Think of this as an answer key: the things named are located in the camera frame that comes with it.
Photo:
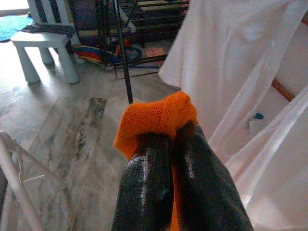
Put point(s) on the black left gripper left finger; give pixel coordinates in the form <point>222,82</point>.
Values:
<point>144,192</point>

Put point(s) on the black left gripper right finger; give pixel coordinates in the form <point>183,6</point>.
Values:
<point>207,192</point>

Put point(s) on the orange shirt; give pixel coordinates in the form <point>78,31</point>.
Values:
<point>154,115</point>

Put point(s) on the wooden hanger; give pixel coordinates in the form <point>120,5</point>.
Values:
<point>282,89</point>

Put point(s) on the black metal clothes rack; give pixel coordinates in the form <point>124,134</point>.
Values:
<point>126,77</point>

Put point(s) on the white folding chair grey seat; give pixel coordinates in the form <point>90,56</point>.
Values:
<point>12,166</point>

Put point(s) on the white shirt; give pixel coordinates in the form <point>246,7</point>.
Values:
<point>240,60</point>

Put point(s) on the rainbow striped bag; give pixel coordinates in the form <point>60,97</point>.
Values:
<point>93,55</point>

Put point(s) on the white plastic kids chair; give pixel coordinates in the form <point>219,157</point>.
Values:
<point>41,41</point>

